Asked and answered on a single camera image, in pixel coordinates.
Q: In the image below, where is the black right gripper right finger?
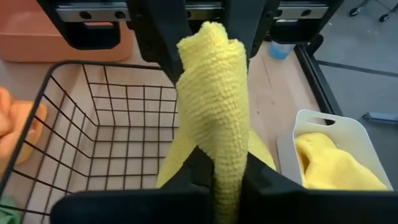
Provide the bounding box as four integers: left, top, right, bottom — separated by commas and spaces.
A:
244, 152, 398, 224

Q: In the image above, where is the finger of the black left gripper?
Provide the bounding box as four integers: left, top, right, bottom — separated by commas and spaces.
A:
223, 12, 279, 68
129, 12, 193, 85

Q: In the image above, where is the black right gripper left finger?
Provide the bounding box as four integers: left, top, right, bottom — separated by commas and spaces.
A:
51, 146, 216, 224

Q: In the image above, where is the yellow microfiber towel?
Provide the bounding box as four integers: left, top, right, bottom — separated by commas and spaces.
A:
155, 21, 277, 224
295, 132, 389, 191

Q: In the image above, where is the orange microfiber towel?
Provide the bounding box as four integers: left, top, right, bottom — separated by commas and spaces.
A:
0, 86, 49, 175

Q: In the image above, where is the green microfiber towel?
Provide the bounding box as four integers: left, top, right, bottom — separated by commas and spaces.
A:
0, 195, 22, 224

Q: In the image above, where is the blue air freshener bottle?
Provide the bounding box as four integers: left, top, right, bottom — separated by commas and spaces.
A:
269, 40, 296, 60

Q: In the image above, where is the orange plastic bin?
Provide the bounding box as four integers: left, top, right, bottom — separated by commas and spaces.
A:
0, 0, 134, 63

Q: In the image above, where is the white plastic bin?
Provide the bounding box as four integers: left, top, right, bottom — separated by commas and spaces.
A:
276, 108, 394, 191

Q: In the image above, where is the grey desk leg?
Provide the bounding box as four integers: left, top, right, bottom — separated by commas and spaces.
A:
362, 111, 398, 126

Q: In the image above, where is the black wire basket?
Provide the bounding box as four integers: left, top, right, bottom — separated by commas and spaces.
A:
0, 60, 180, 224

